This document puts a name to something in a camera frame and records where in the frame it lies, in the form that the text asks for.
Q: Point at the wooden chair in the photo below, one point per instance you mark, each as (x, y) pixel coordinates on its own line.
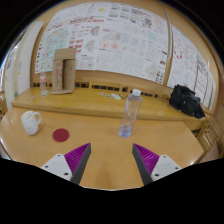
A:
(211, 135)

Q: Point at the narrow wall poster collage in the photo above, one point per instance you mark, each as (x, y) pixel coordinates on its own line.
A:
(188, 66)

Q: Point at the clear plastic water bottle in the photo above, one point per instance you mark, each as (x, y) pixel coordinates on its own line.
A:
(130, 113)

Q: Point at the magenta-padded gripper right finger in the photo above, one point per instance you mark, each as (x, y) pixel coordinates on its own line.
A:
(146, 160)

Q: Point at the large wall poster collage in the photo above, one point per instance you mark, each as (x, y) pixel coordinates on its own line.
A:
(110, 40)

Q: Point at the small white remote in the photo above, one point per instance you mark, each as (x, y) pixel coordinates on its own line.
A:
(115, 96)

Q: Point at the brown cardboard box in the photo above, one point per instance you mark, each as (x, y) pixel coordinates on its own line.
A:
(63, 71)

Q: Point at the white ceramic mug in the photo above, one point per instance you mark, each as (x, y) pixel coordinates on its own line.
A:
(29, 122)

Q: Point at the black bag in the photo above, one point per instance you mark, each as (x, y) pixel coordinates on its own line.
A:
(185, 100)

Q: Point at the flat round red coaster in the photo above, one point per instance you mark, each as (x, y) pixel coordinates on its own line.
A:
(61, 135)

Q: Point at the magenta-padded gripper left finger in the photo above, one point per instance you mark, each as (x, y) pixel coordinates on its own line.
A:
(76, 159)

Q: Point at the small red-labelled drink bottle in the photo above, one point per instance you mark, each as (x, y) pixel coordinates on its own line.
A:
(43, 83)

